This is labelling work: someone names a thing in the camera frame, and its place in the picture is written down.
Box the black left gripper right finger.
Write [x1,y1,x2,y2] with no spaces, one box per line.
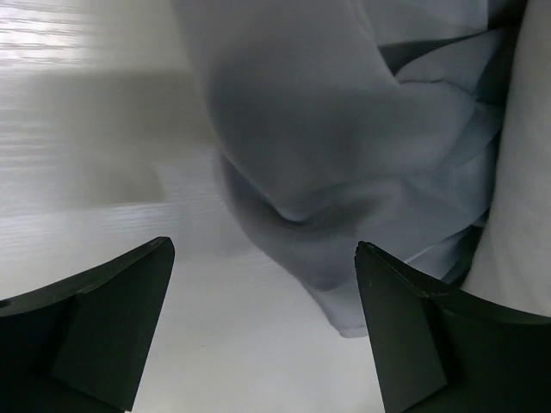
[355,243,550,412]

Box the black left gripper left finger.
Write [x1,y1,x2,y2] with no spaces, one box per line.
[1,237,174,412]

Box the grey pillowcase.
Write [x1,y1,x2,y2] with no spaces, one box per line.
[173,1,526,338]

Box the white pillow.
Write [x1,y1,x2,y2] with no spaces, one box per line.
[463,1,550,316]

